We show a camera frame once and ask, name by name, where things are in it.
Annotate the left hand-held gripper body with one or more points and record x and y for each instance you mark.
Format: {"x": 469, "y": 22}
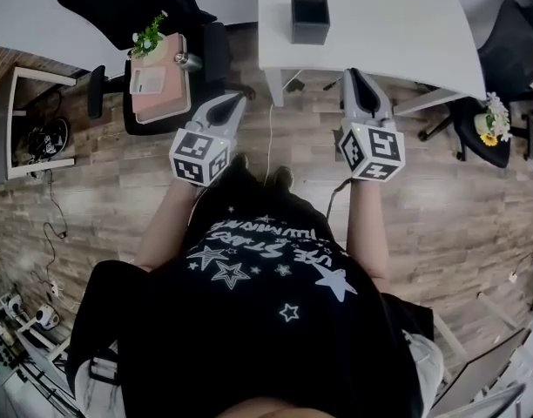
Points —
{"x": 197, "y": 157}

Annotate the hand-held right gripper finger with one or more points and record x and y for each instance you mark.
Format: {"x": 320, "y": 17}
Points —
{"x": 347, "y": 100}
{"x": 382, "y": 103}

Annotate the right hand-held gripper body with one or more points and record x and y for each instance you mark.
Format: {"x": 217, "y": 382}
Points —
{"x": 375, "y": 150}

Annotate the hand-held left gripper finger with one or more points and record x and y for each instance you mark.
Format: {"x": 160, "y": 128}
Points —
{"x": 237, "y": 118}
{"x": 201, "y": 112}

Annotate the black square box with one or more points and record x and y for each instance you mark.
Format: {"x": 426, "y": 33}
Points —
{"x": 310, "y": 22}

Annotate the person's left forearm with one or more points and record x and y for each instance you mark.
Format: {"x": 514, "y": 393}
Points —
{"x": 166, "y": 229}

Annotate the person's right forearm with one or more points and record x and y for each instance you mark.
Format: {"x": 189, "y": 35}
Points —
{"x": 369, "y": 229}

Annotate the pink tray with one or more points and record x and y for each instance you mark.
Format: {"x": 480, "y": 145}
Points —
{"x": 162, "y": 103}

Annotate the person's left black shoe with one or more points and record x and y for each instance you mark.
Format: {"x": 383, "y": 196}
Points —
{"x": 240, "y": 163}

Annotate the person's black shoe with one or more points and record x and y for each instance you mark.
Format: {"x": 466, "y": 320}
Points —
{"x": 240, "y": 163}
{"x": 284, "y": 176}

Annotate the silver metal cup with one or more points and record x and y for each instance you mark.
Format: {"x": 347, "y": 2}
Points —
{"x": 189, "y": 62}

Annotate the black power adapter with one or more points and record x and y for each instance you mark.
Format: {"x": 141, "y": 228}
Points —
{"x": 296, "y": 85}

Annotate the person's black trousers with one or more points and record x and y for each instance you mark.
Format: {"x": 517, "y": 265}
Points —
{"x": 249, "y": 194}

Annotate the person's right black shoe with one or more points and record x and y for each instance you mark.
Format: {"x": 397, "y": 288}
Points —
{"x": 284, "y": 176}

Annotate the white desk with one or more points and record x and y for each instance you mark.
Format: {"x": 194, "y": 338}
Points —
{"x": 379, "y": 24}

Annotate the small green potted plant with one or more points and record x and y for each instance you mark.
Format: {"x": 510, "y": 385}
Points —
{"x": 146, "y": 39}

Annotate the sunflower flower pot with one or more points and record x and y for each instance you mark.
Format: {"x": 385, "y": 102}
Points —
{"x": 493, "y": 120}

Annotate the black mesh office chair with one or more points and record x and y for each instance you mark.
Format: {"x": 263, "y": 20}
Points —
{"x": 118, "y": 2}

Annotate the black round printed bag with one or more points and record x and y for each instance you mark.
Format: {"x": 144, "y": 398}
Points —
{"x": 49, "y": 139}

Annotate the person's black star-print shirt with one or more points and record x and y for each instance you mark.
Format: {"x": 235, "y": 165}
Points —
{"x": 258, "y": 333}

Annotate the white curved table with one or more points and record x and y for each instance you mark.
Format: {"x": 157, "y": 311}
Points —
{"x": 27, "y": 11}

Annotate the white open shelf frame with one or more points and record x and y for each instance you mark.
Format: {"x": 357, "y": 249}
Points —
{"x": 11, "y": 124}

